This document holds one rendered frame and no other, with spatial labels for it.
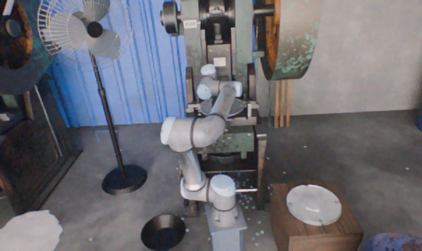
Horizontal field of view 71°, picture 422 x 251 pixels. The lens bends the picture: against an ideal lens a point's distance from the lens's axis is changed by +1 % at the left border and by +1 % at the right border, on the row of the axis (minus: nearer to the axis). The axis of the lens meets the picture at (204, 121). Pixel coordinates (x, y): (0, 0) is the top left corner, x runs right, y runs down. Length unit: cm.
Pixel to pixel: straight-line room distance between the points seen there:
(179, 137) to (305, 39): 79
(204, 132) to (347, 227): 99
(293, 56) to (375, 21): 191
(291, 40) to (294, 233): 97
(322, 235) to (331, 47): 209
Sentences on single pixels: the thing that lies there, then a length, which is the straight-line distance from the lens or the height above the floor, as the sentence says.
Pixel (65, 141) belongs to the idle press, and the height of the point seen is 20.
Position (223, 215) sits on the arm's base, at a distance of 153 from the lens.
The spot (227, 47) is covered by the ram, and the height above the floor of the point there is 115.
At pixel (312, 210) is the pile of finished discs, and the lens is 180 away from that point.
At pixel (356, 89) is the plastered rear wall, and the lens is 360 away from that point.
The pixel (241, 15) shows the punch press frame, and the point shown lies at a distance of 175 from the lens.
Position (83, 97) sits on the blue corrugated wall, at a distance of 354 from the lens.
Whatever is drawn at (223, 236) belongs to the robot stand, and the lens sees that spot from 160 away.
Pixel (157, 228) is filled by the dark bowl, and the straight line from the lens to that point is 221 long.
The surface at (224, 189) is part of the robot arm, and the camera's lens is 142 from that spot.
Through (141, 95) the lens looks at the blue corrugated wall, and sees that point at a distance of 331.
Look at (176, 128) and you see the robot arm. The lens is 115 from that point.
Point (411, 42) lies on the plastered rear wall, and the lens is 365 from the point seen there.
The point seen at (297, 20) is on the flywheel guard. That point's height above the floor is 134.
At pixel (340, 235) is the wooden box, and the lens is 177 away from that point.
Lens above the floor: 162
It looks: 29 degrees down
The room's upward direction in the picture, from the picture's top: 5 degrees counter-clockwise
